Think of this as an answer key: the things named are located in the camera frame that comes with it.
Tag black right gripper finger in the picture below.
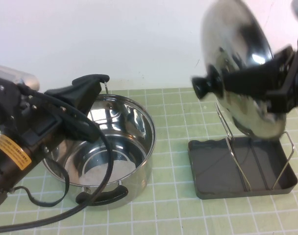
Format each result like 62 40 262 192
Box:
224 75 284 98
223 46 297 85

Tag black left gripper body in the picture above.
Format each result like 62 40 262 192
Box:
16 97 74 150

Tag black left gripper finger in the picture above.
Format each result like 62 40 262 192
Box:
45 82 102 115
63 115 99 142

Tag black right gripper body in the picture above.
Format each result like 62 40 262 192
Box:
266 34 298 113

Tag stainless steel domed pot lid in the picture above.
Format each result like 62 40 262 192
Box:
192 0 288 140

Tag green checkered tablecloth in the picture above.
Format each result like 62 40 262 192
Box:
0 84 298 235

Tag stainless steel pot black handles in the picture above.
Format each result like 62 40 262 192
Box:
40 74 156 211

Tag thick black cable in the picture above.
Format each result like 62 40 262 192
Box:
0 83 115 233

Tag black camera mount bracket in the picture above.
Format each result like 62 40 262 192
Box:
0 75 25 133

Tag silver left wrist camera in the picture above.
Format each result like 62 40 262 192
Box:
0 65 41 93

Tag thin black cable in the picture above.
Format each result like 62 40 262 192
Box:
6 146 71 206

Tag grey tray wire lid rack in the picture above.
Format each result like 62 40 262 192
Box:
188 102 298 200

